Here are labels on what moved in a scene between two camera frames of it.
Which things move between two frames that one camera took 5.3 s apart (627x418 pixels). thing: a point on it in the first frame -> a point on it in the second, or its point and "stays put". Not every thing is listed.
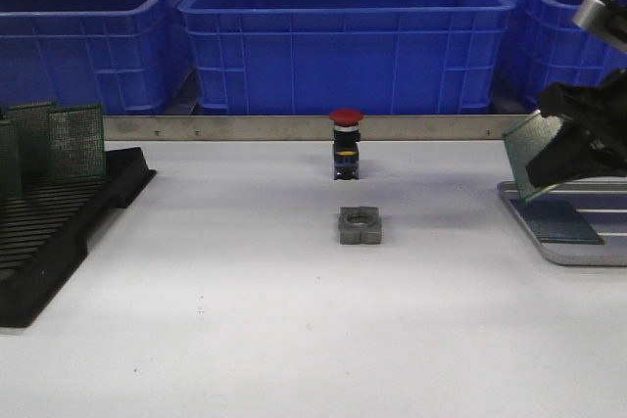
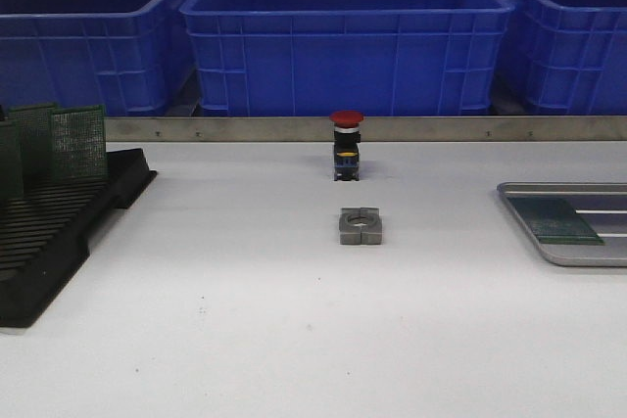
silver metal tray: [580, 223] stays put
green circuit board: [10, 160] stays put
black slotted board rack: [43, 233] stays put
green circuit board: [523, 140] -> [555, 221]
